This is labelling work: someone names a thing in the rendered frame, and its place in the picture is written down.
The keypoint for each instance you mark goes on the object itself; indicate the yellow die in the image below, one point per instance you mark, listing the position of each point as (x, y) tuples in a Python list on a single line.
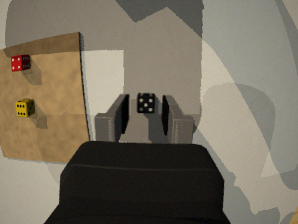
[(25, 108)]

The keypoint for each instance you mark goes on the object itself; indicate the black die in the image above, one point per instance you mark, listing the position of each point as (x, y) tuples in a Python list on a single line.
[(146, 103)]

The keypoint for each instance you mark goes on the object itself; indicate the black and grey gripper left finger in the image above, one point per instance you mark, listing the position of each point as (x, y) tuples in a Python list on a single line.
[(110, 125)]

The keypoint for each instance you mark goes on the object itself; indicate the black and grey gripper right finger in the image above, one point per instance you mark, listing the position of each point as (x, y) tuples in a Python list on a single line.
[(176, 126)]

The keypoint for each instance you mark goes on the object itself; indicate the tan mat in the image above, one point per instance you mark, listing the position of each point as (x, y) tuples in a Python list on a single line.
[(55, 84)]

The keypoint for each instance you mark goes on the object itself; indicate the red die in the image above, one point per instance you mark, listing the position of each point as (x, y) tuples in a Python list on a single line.
[(20, 63)]

